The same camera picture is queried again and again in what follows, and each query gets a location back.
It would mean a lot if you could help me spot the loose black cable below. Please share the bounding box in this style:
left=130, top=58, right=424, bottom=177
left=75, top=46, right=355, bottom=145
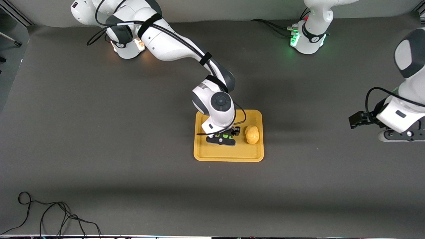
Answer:
left=0, top=191, right=102, bottom=238

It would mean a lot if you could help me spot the yellow plastic tray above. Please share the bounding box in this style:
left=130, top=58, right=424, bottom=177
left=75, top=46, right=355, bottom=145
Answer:
left=194, top=109, right=265, bottom=163

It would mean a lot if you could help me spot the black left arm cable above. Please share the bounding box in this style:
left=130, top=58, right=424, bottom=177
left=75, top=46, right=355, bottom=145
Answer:
left=365, top=87, right=425, bottom=117

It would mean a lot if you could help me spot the yellow potato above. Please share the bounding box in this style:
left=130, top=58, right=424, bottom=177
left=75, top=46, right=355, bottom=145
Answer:
left=245, top=125, right=260, bottom=145

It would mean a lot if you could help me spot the black left base cable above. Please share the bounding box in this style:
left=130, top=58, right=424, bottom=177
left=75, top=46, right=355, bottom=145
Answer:
left=251, top=19, right=298, bottom=38

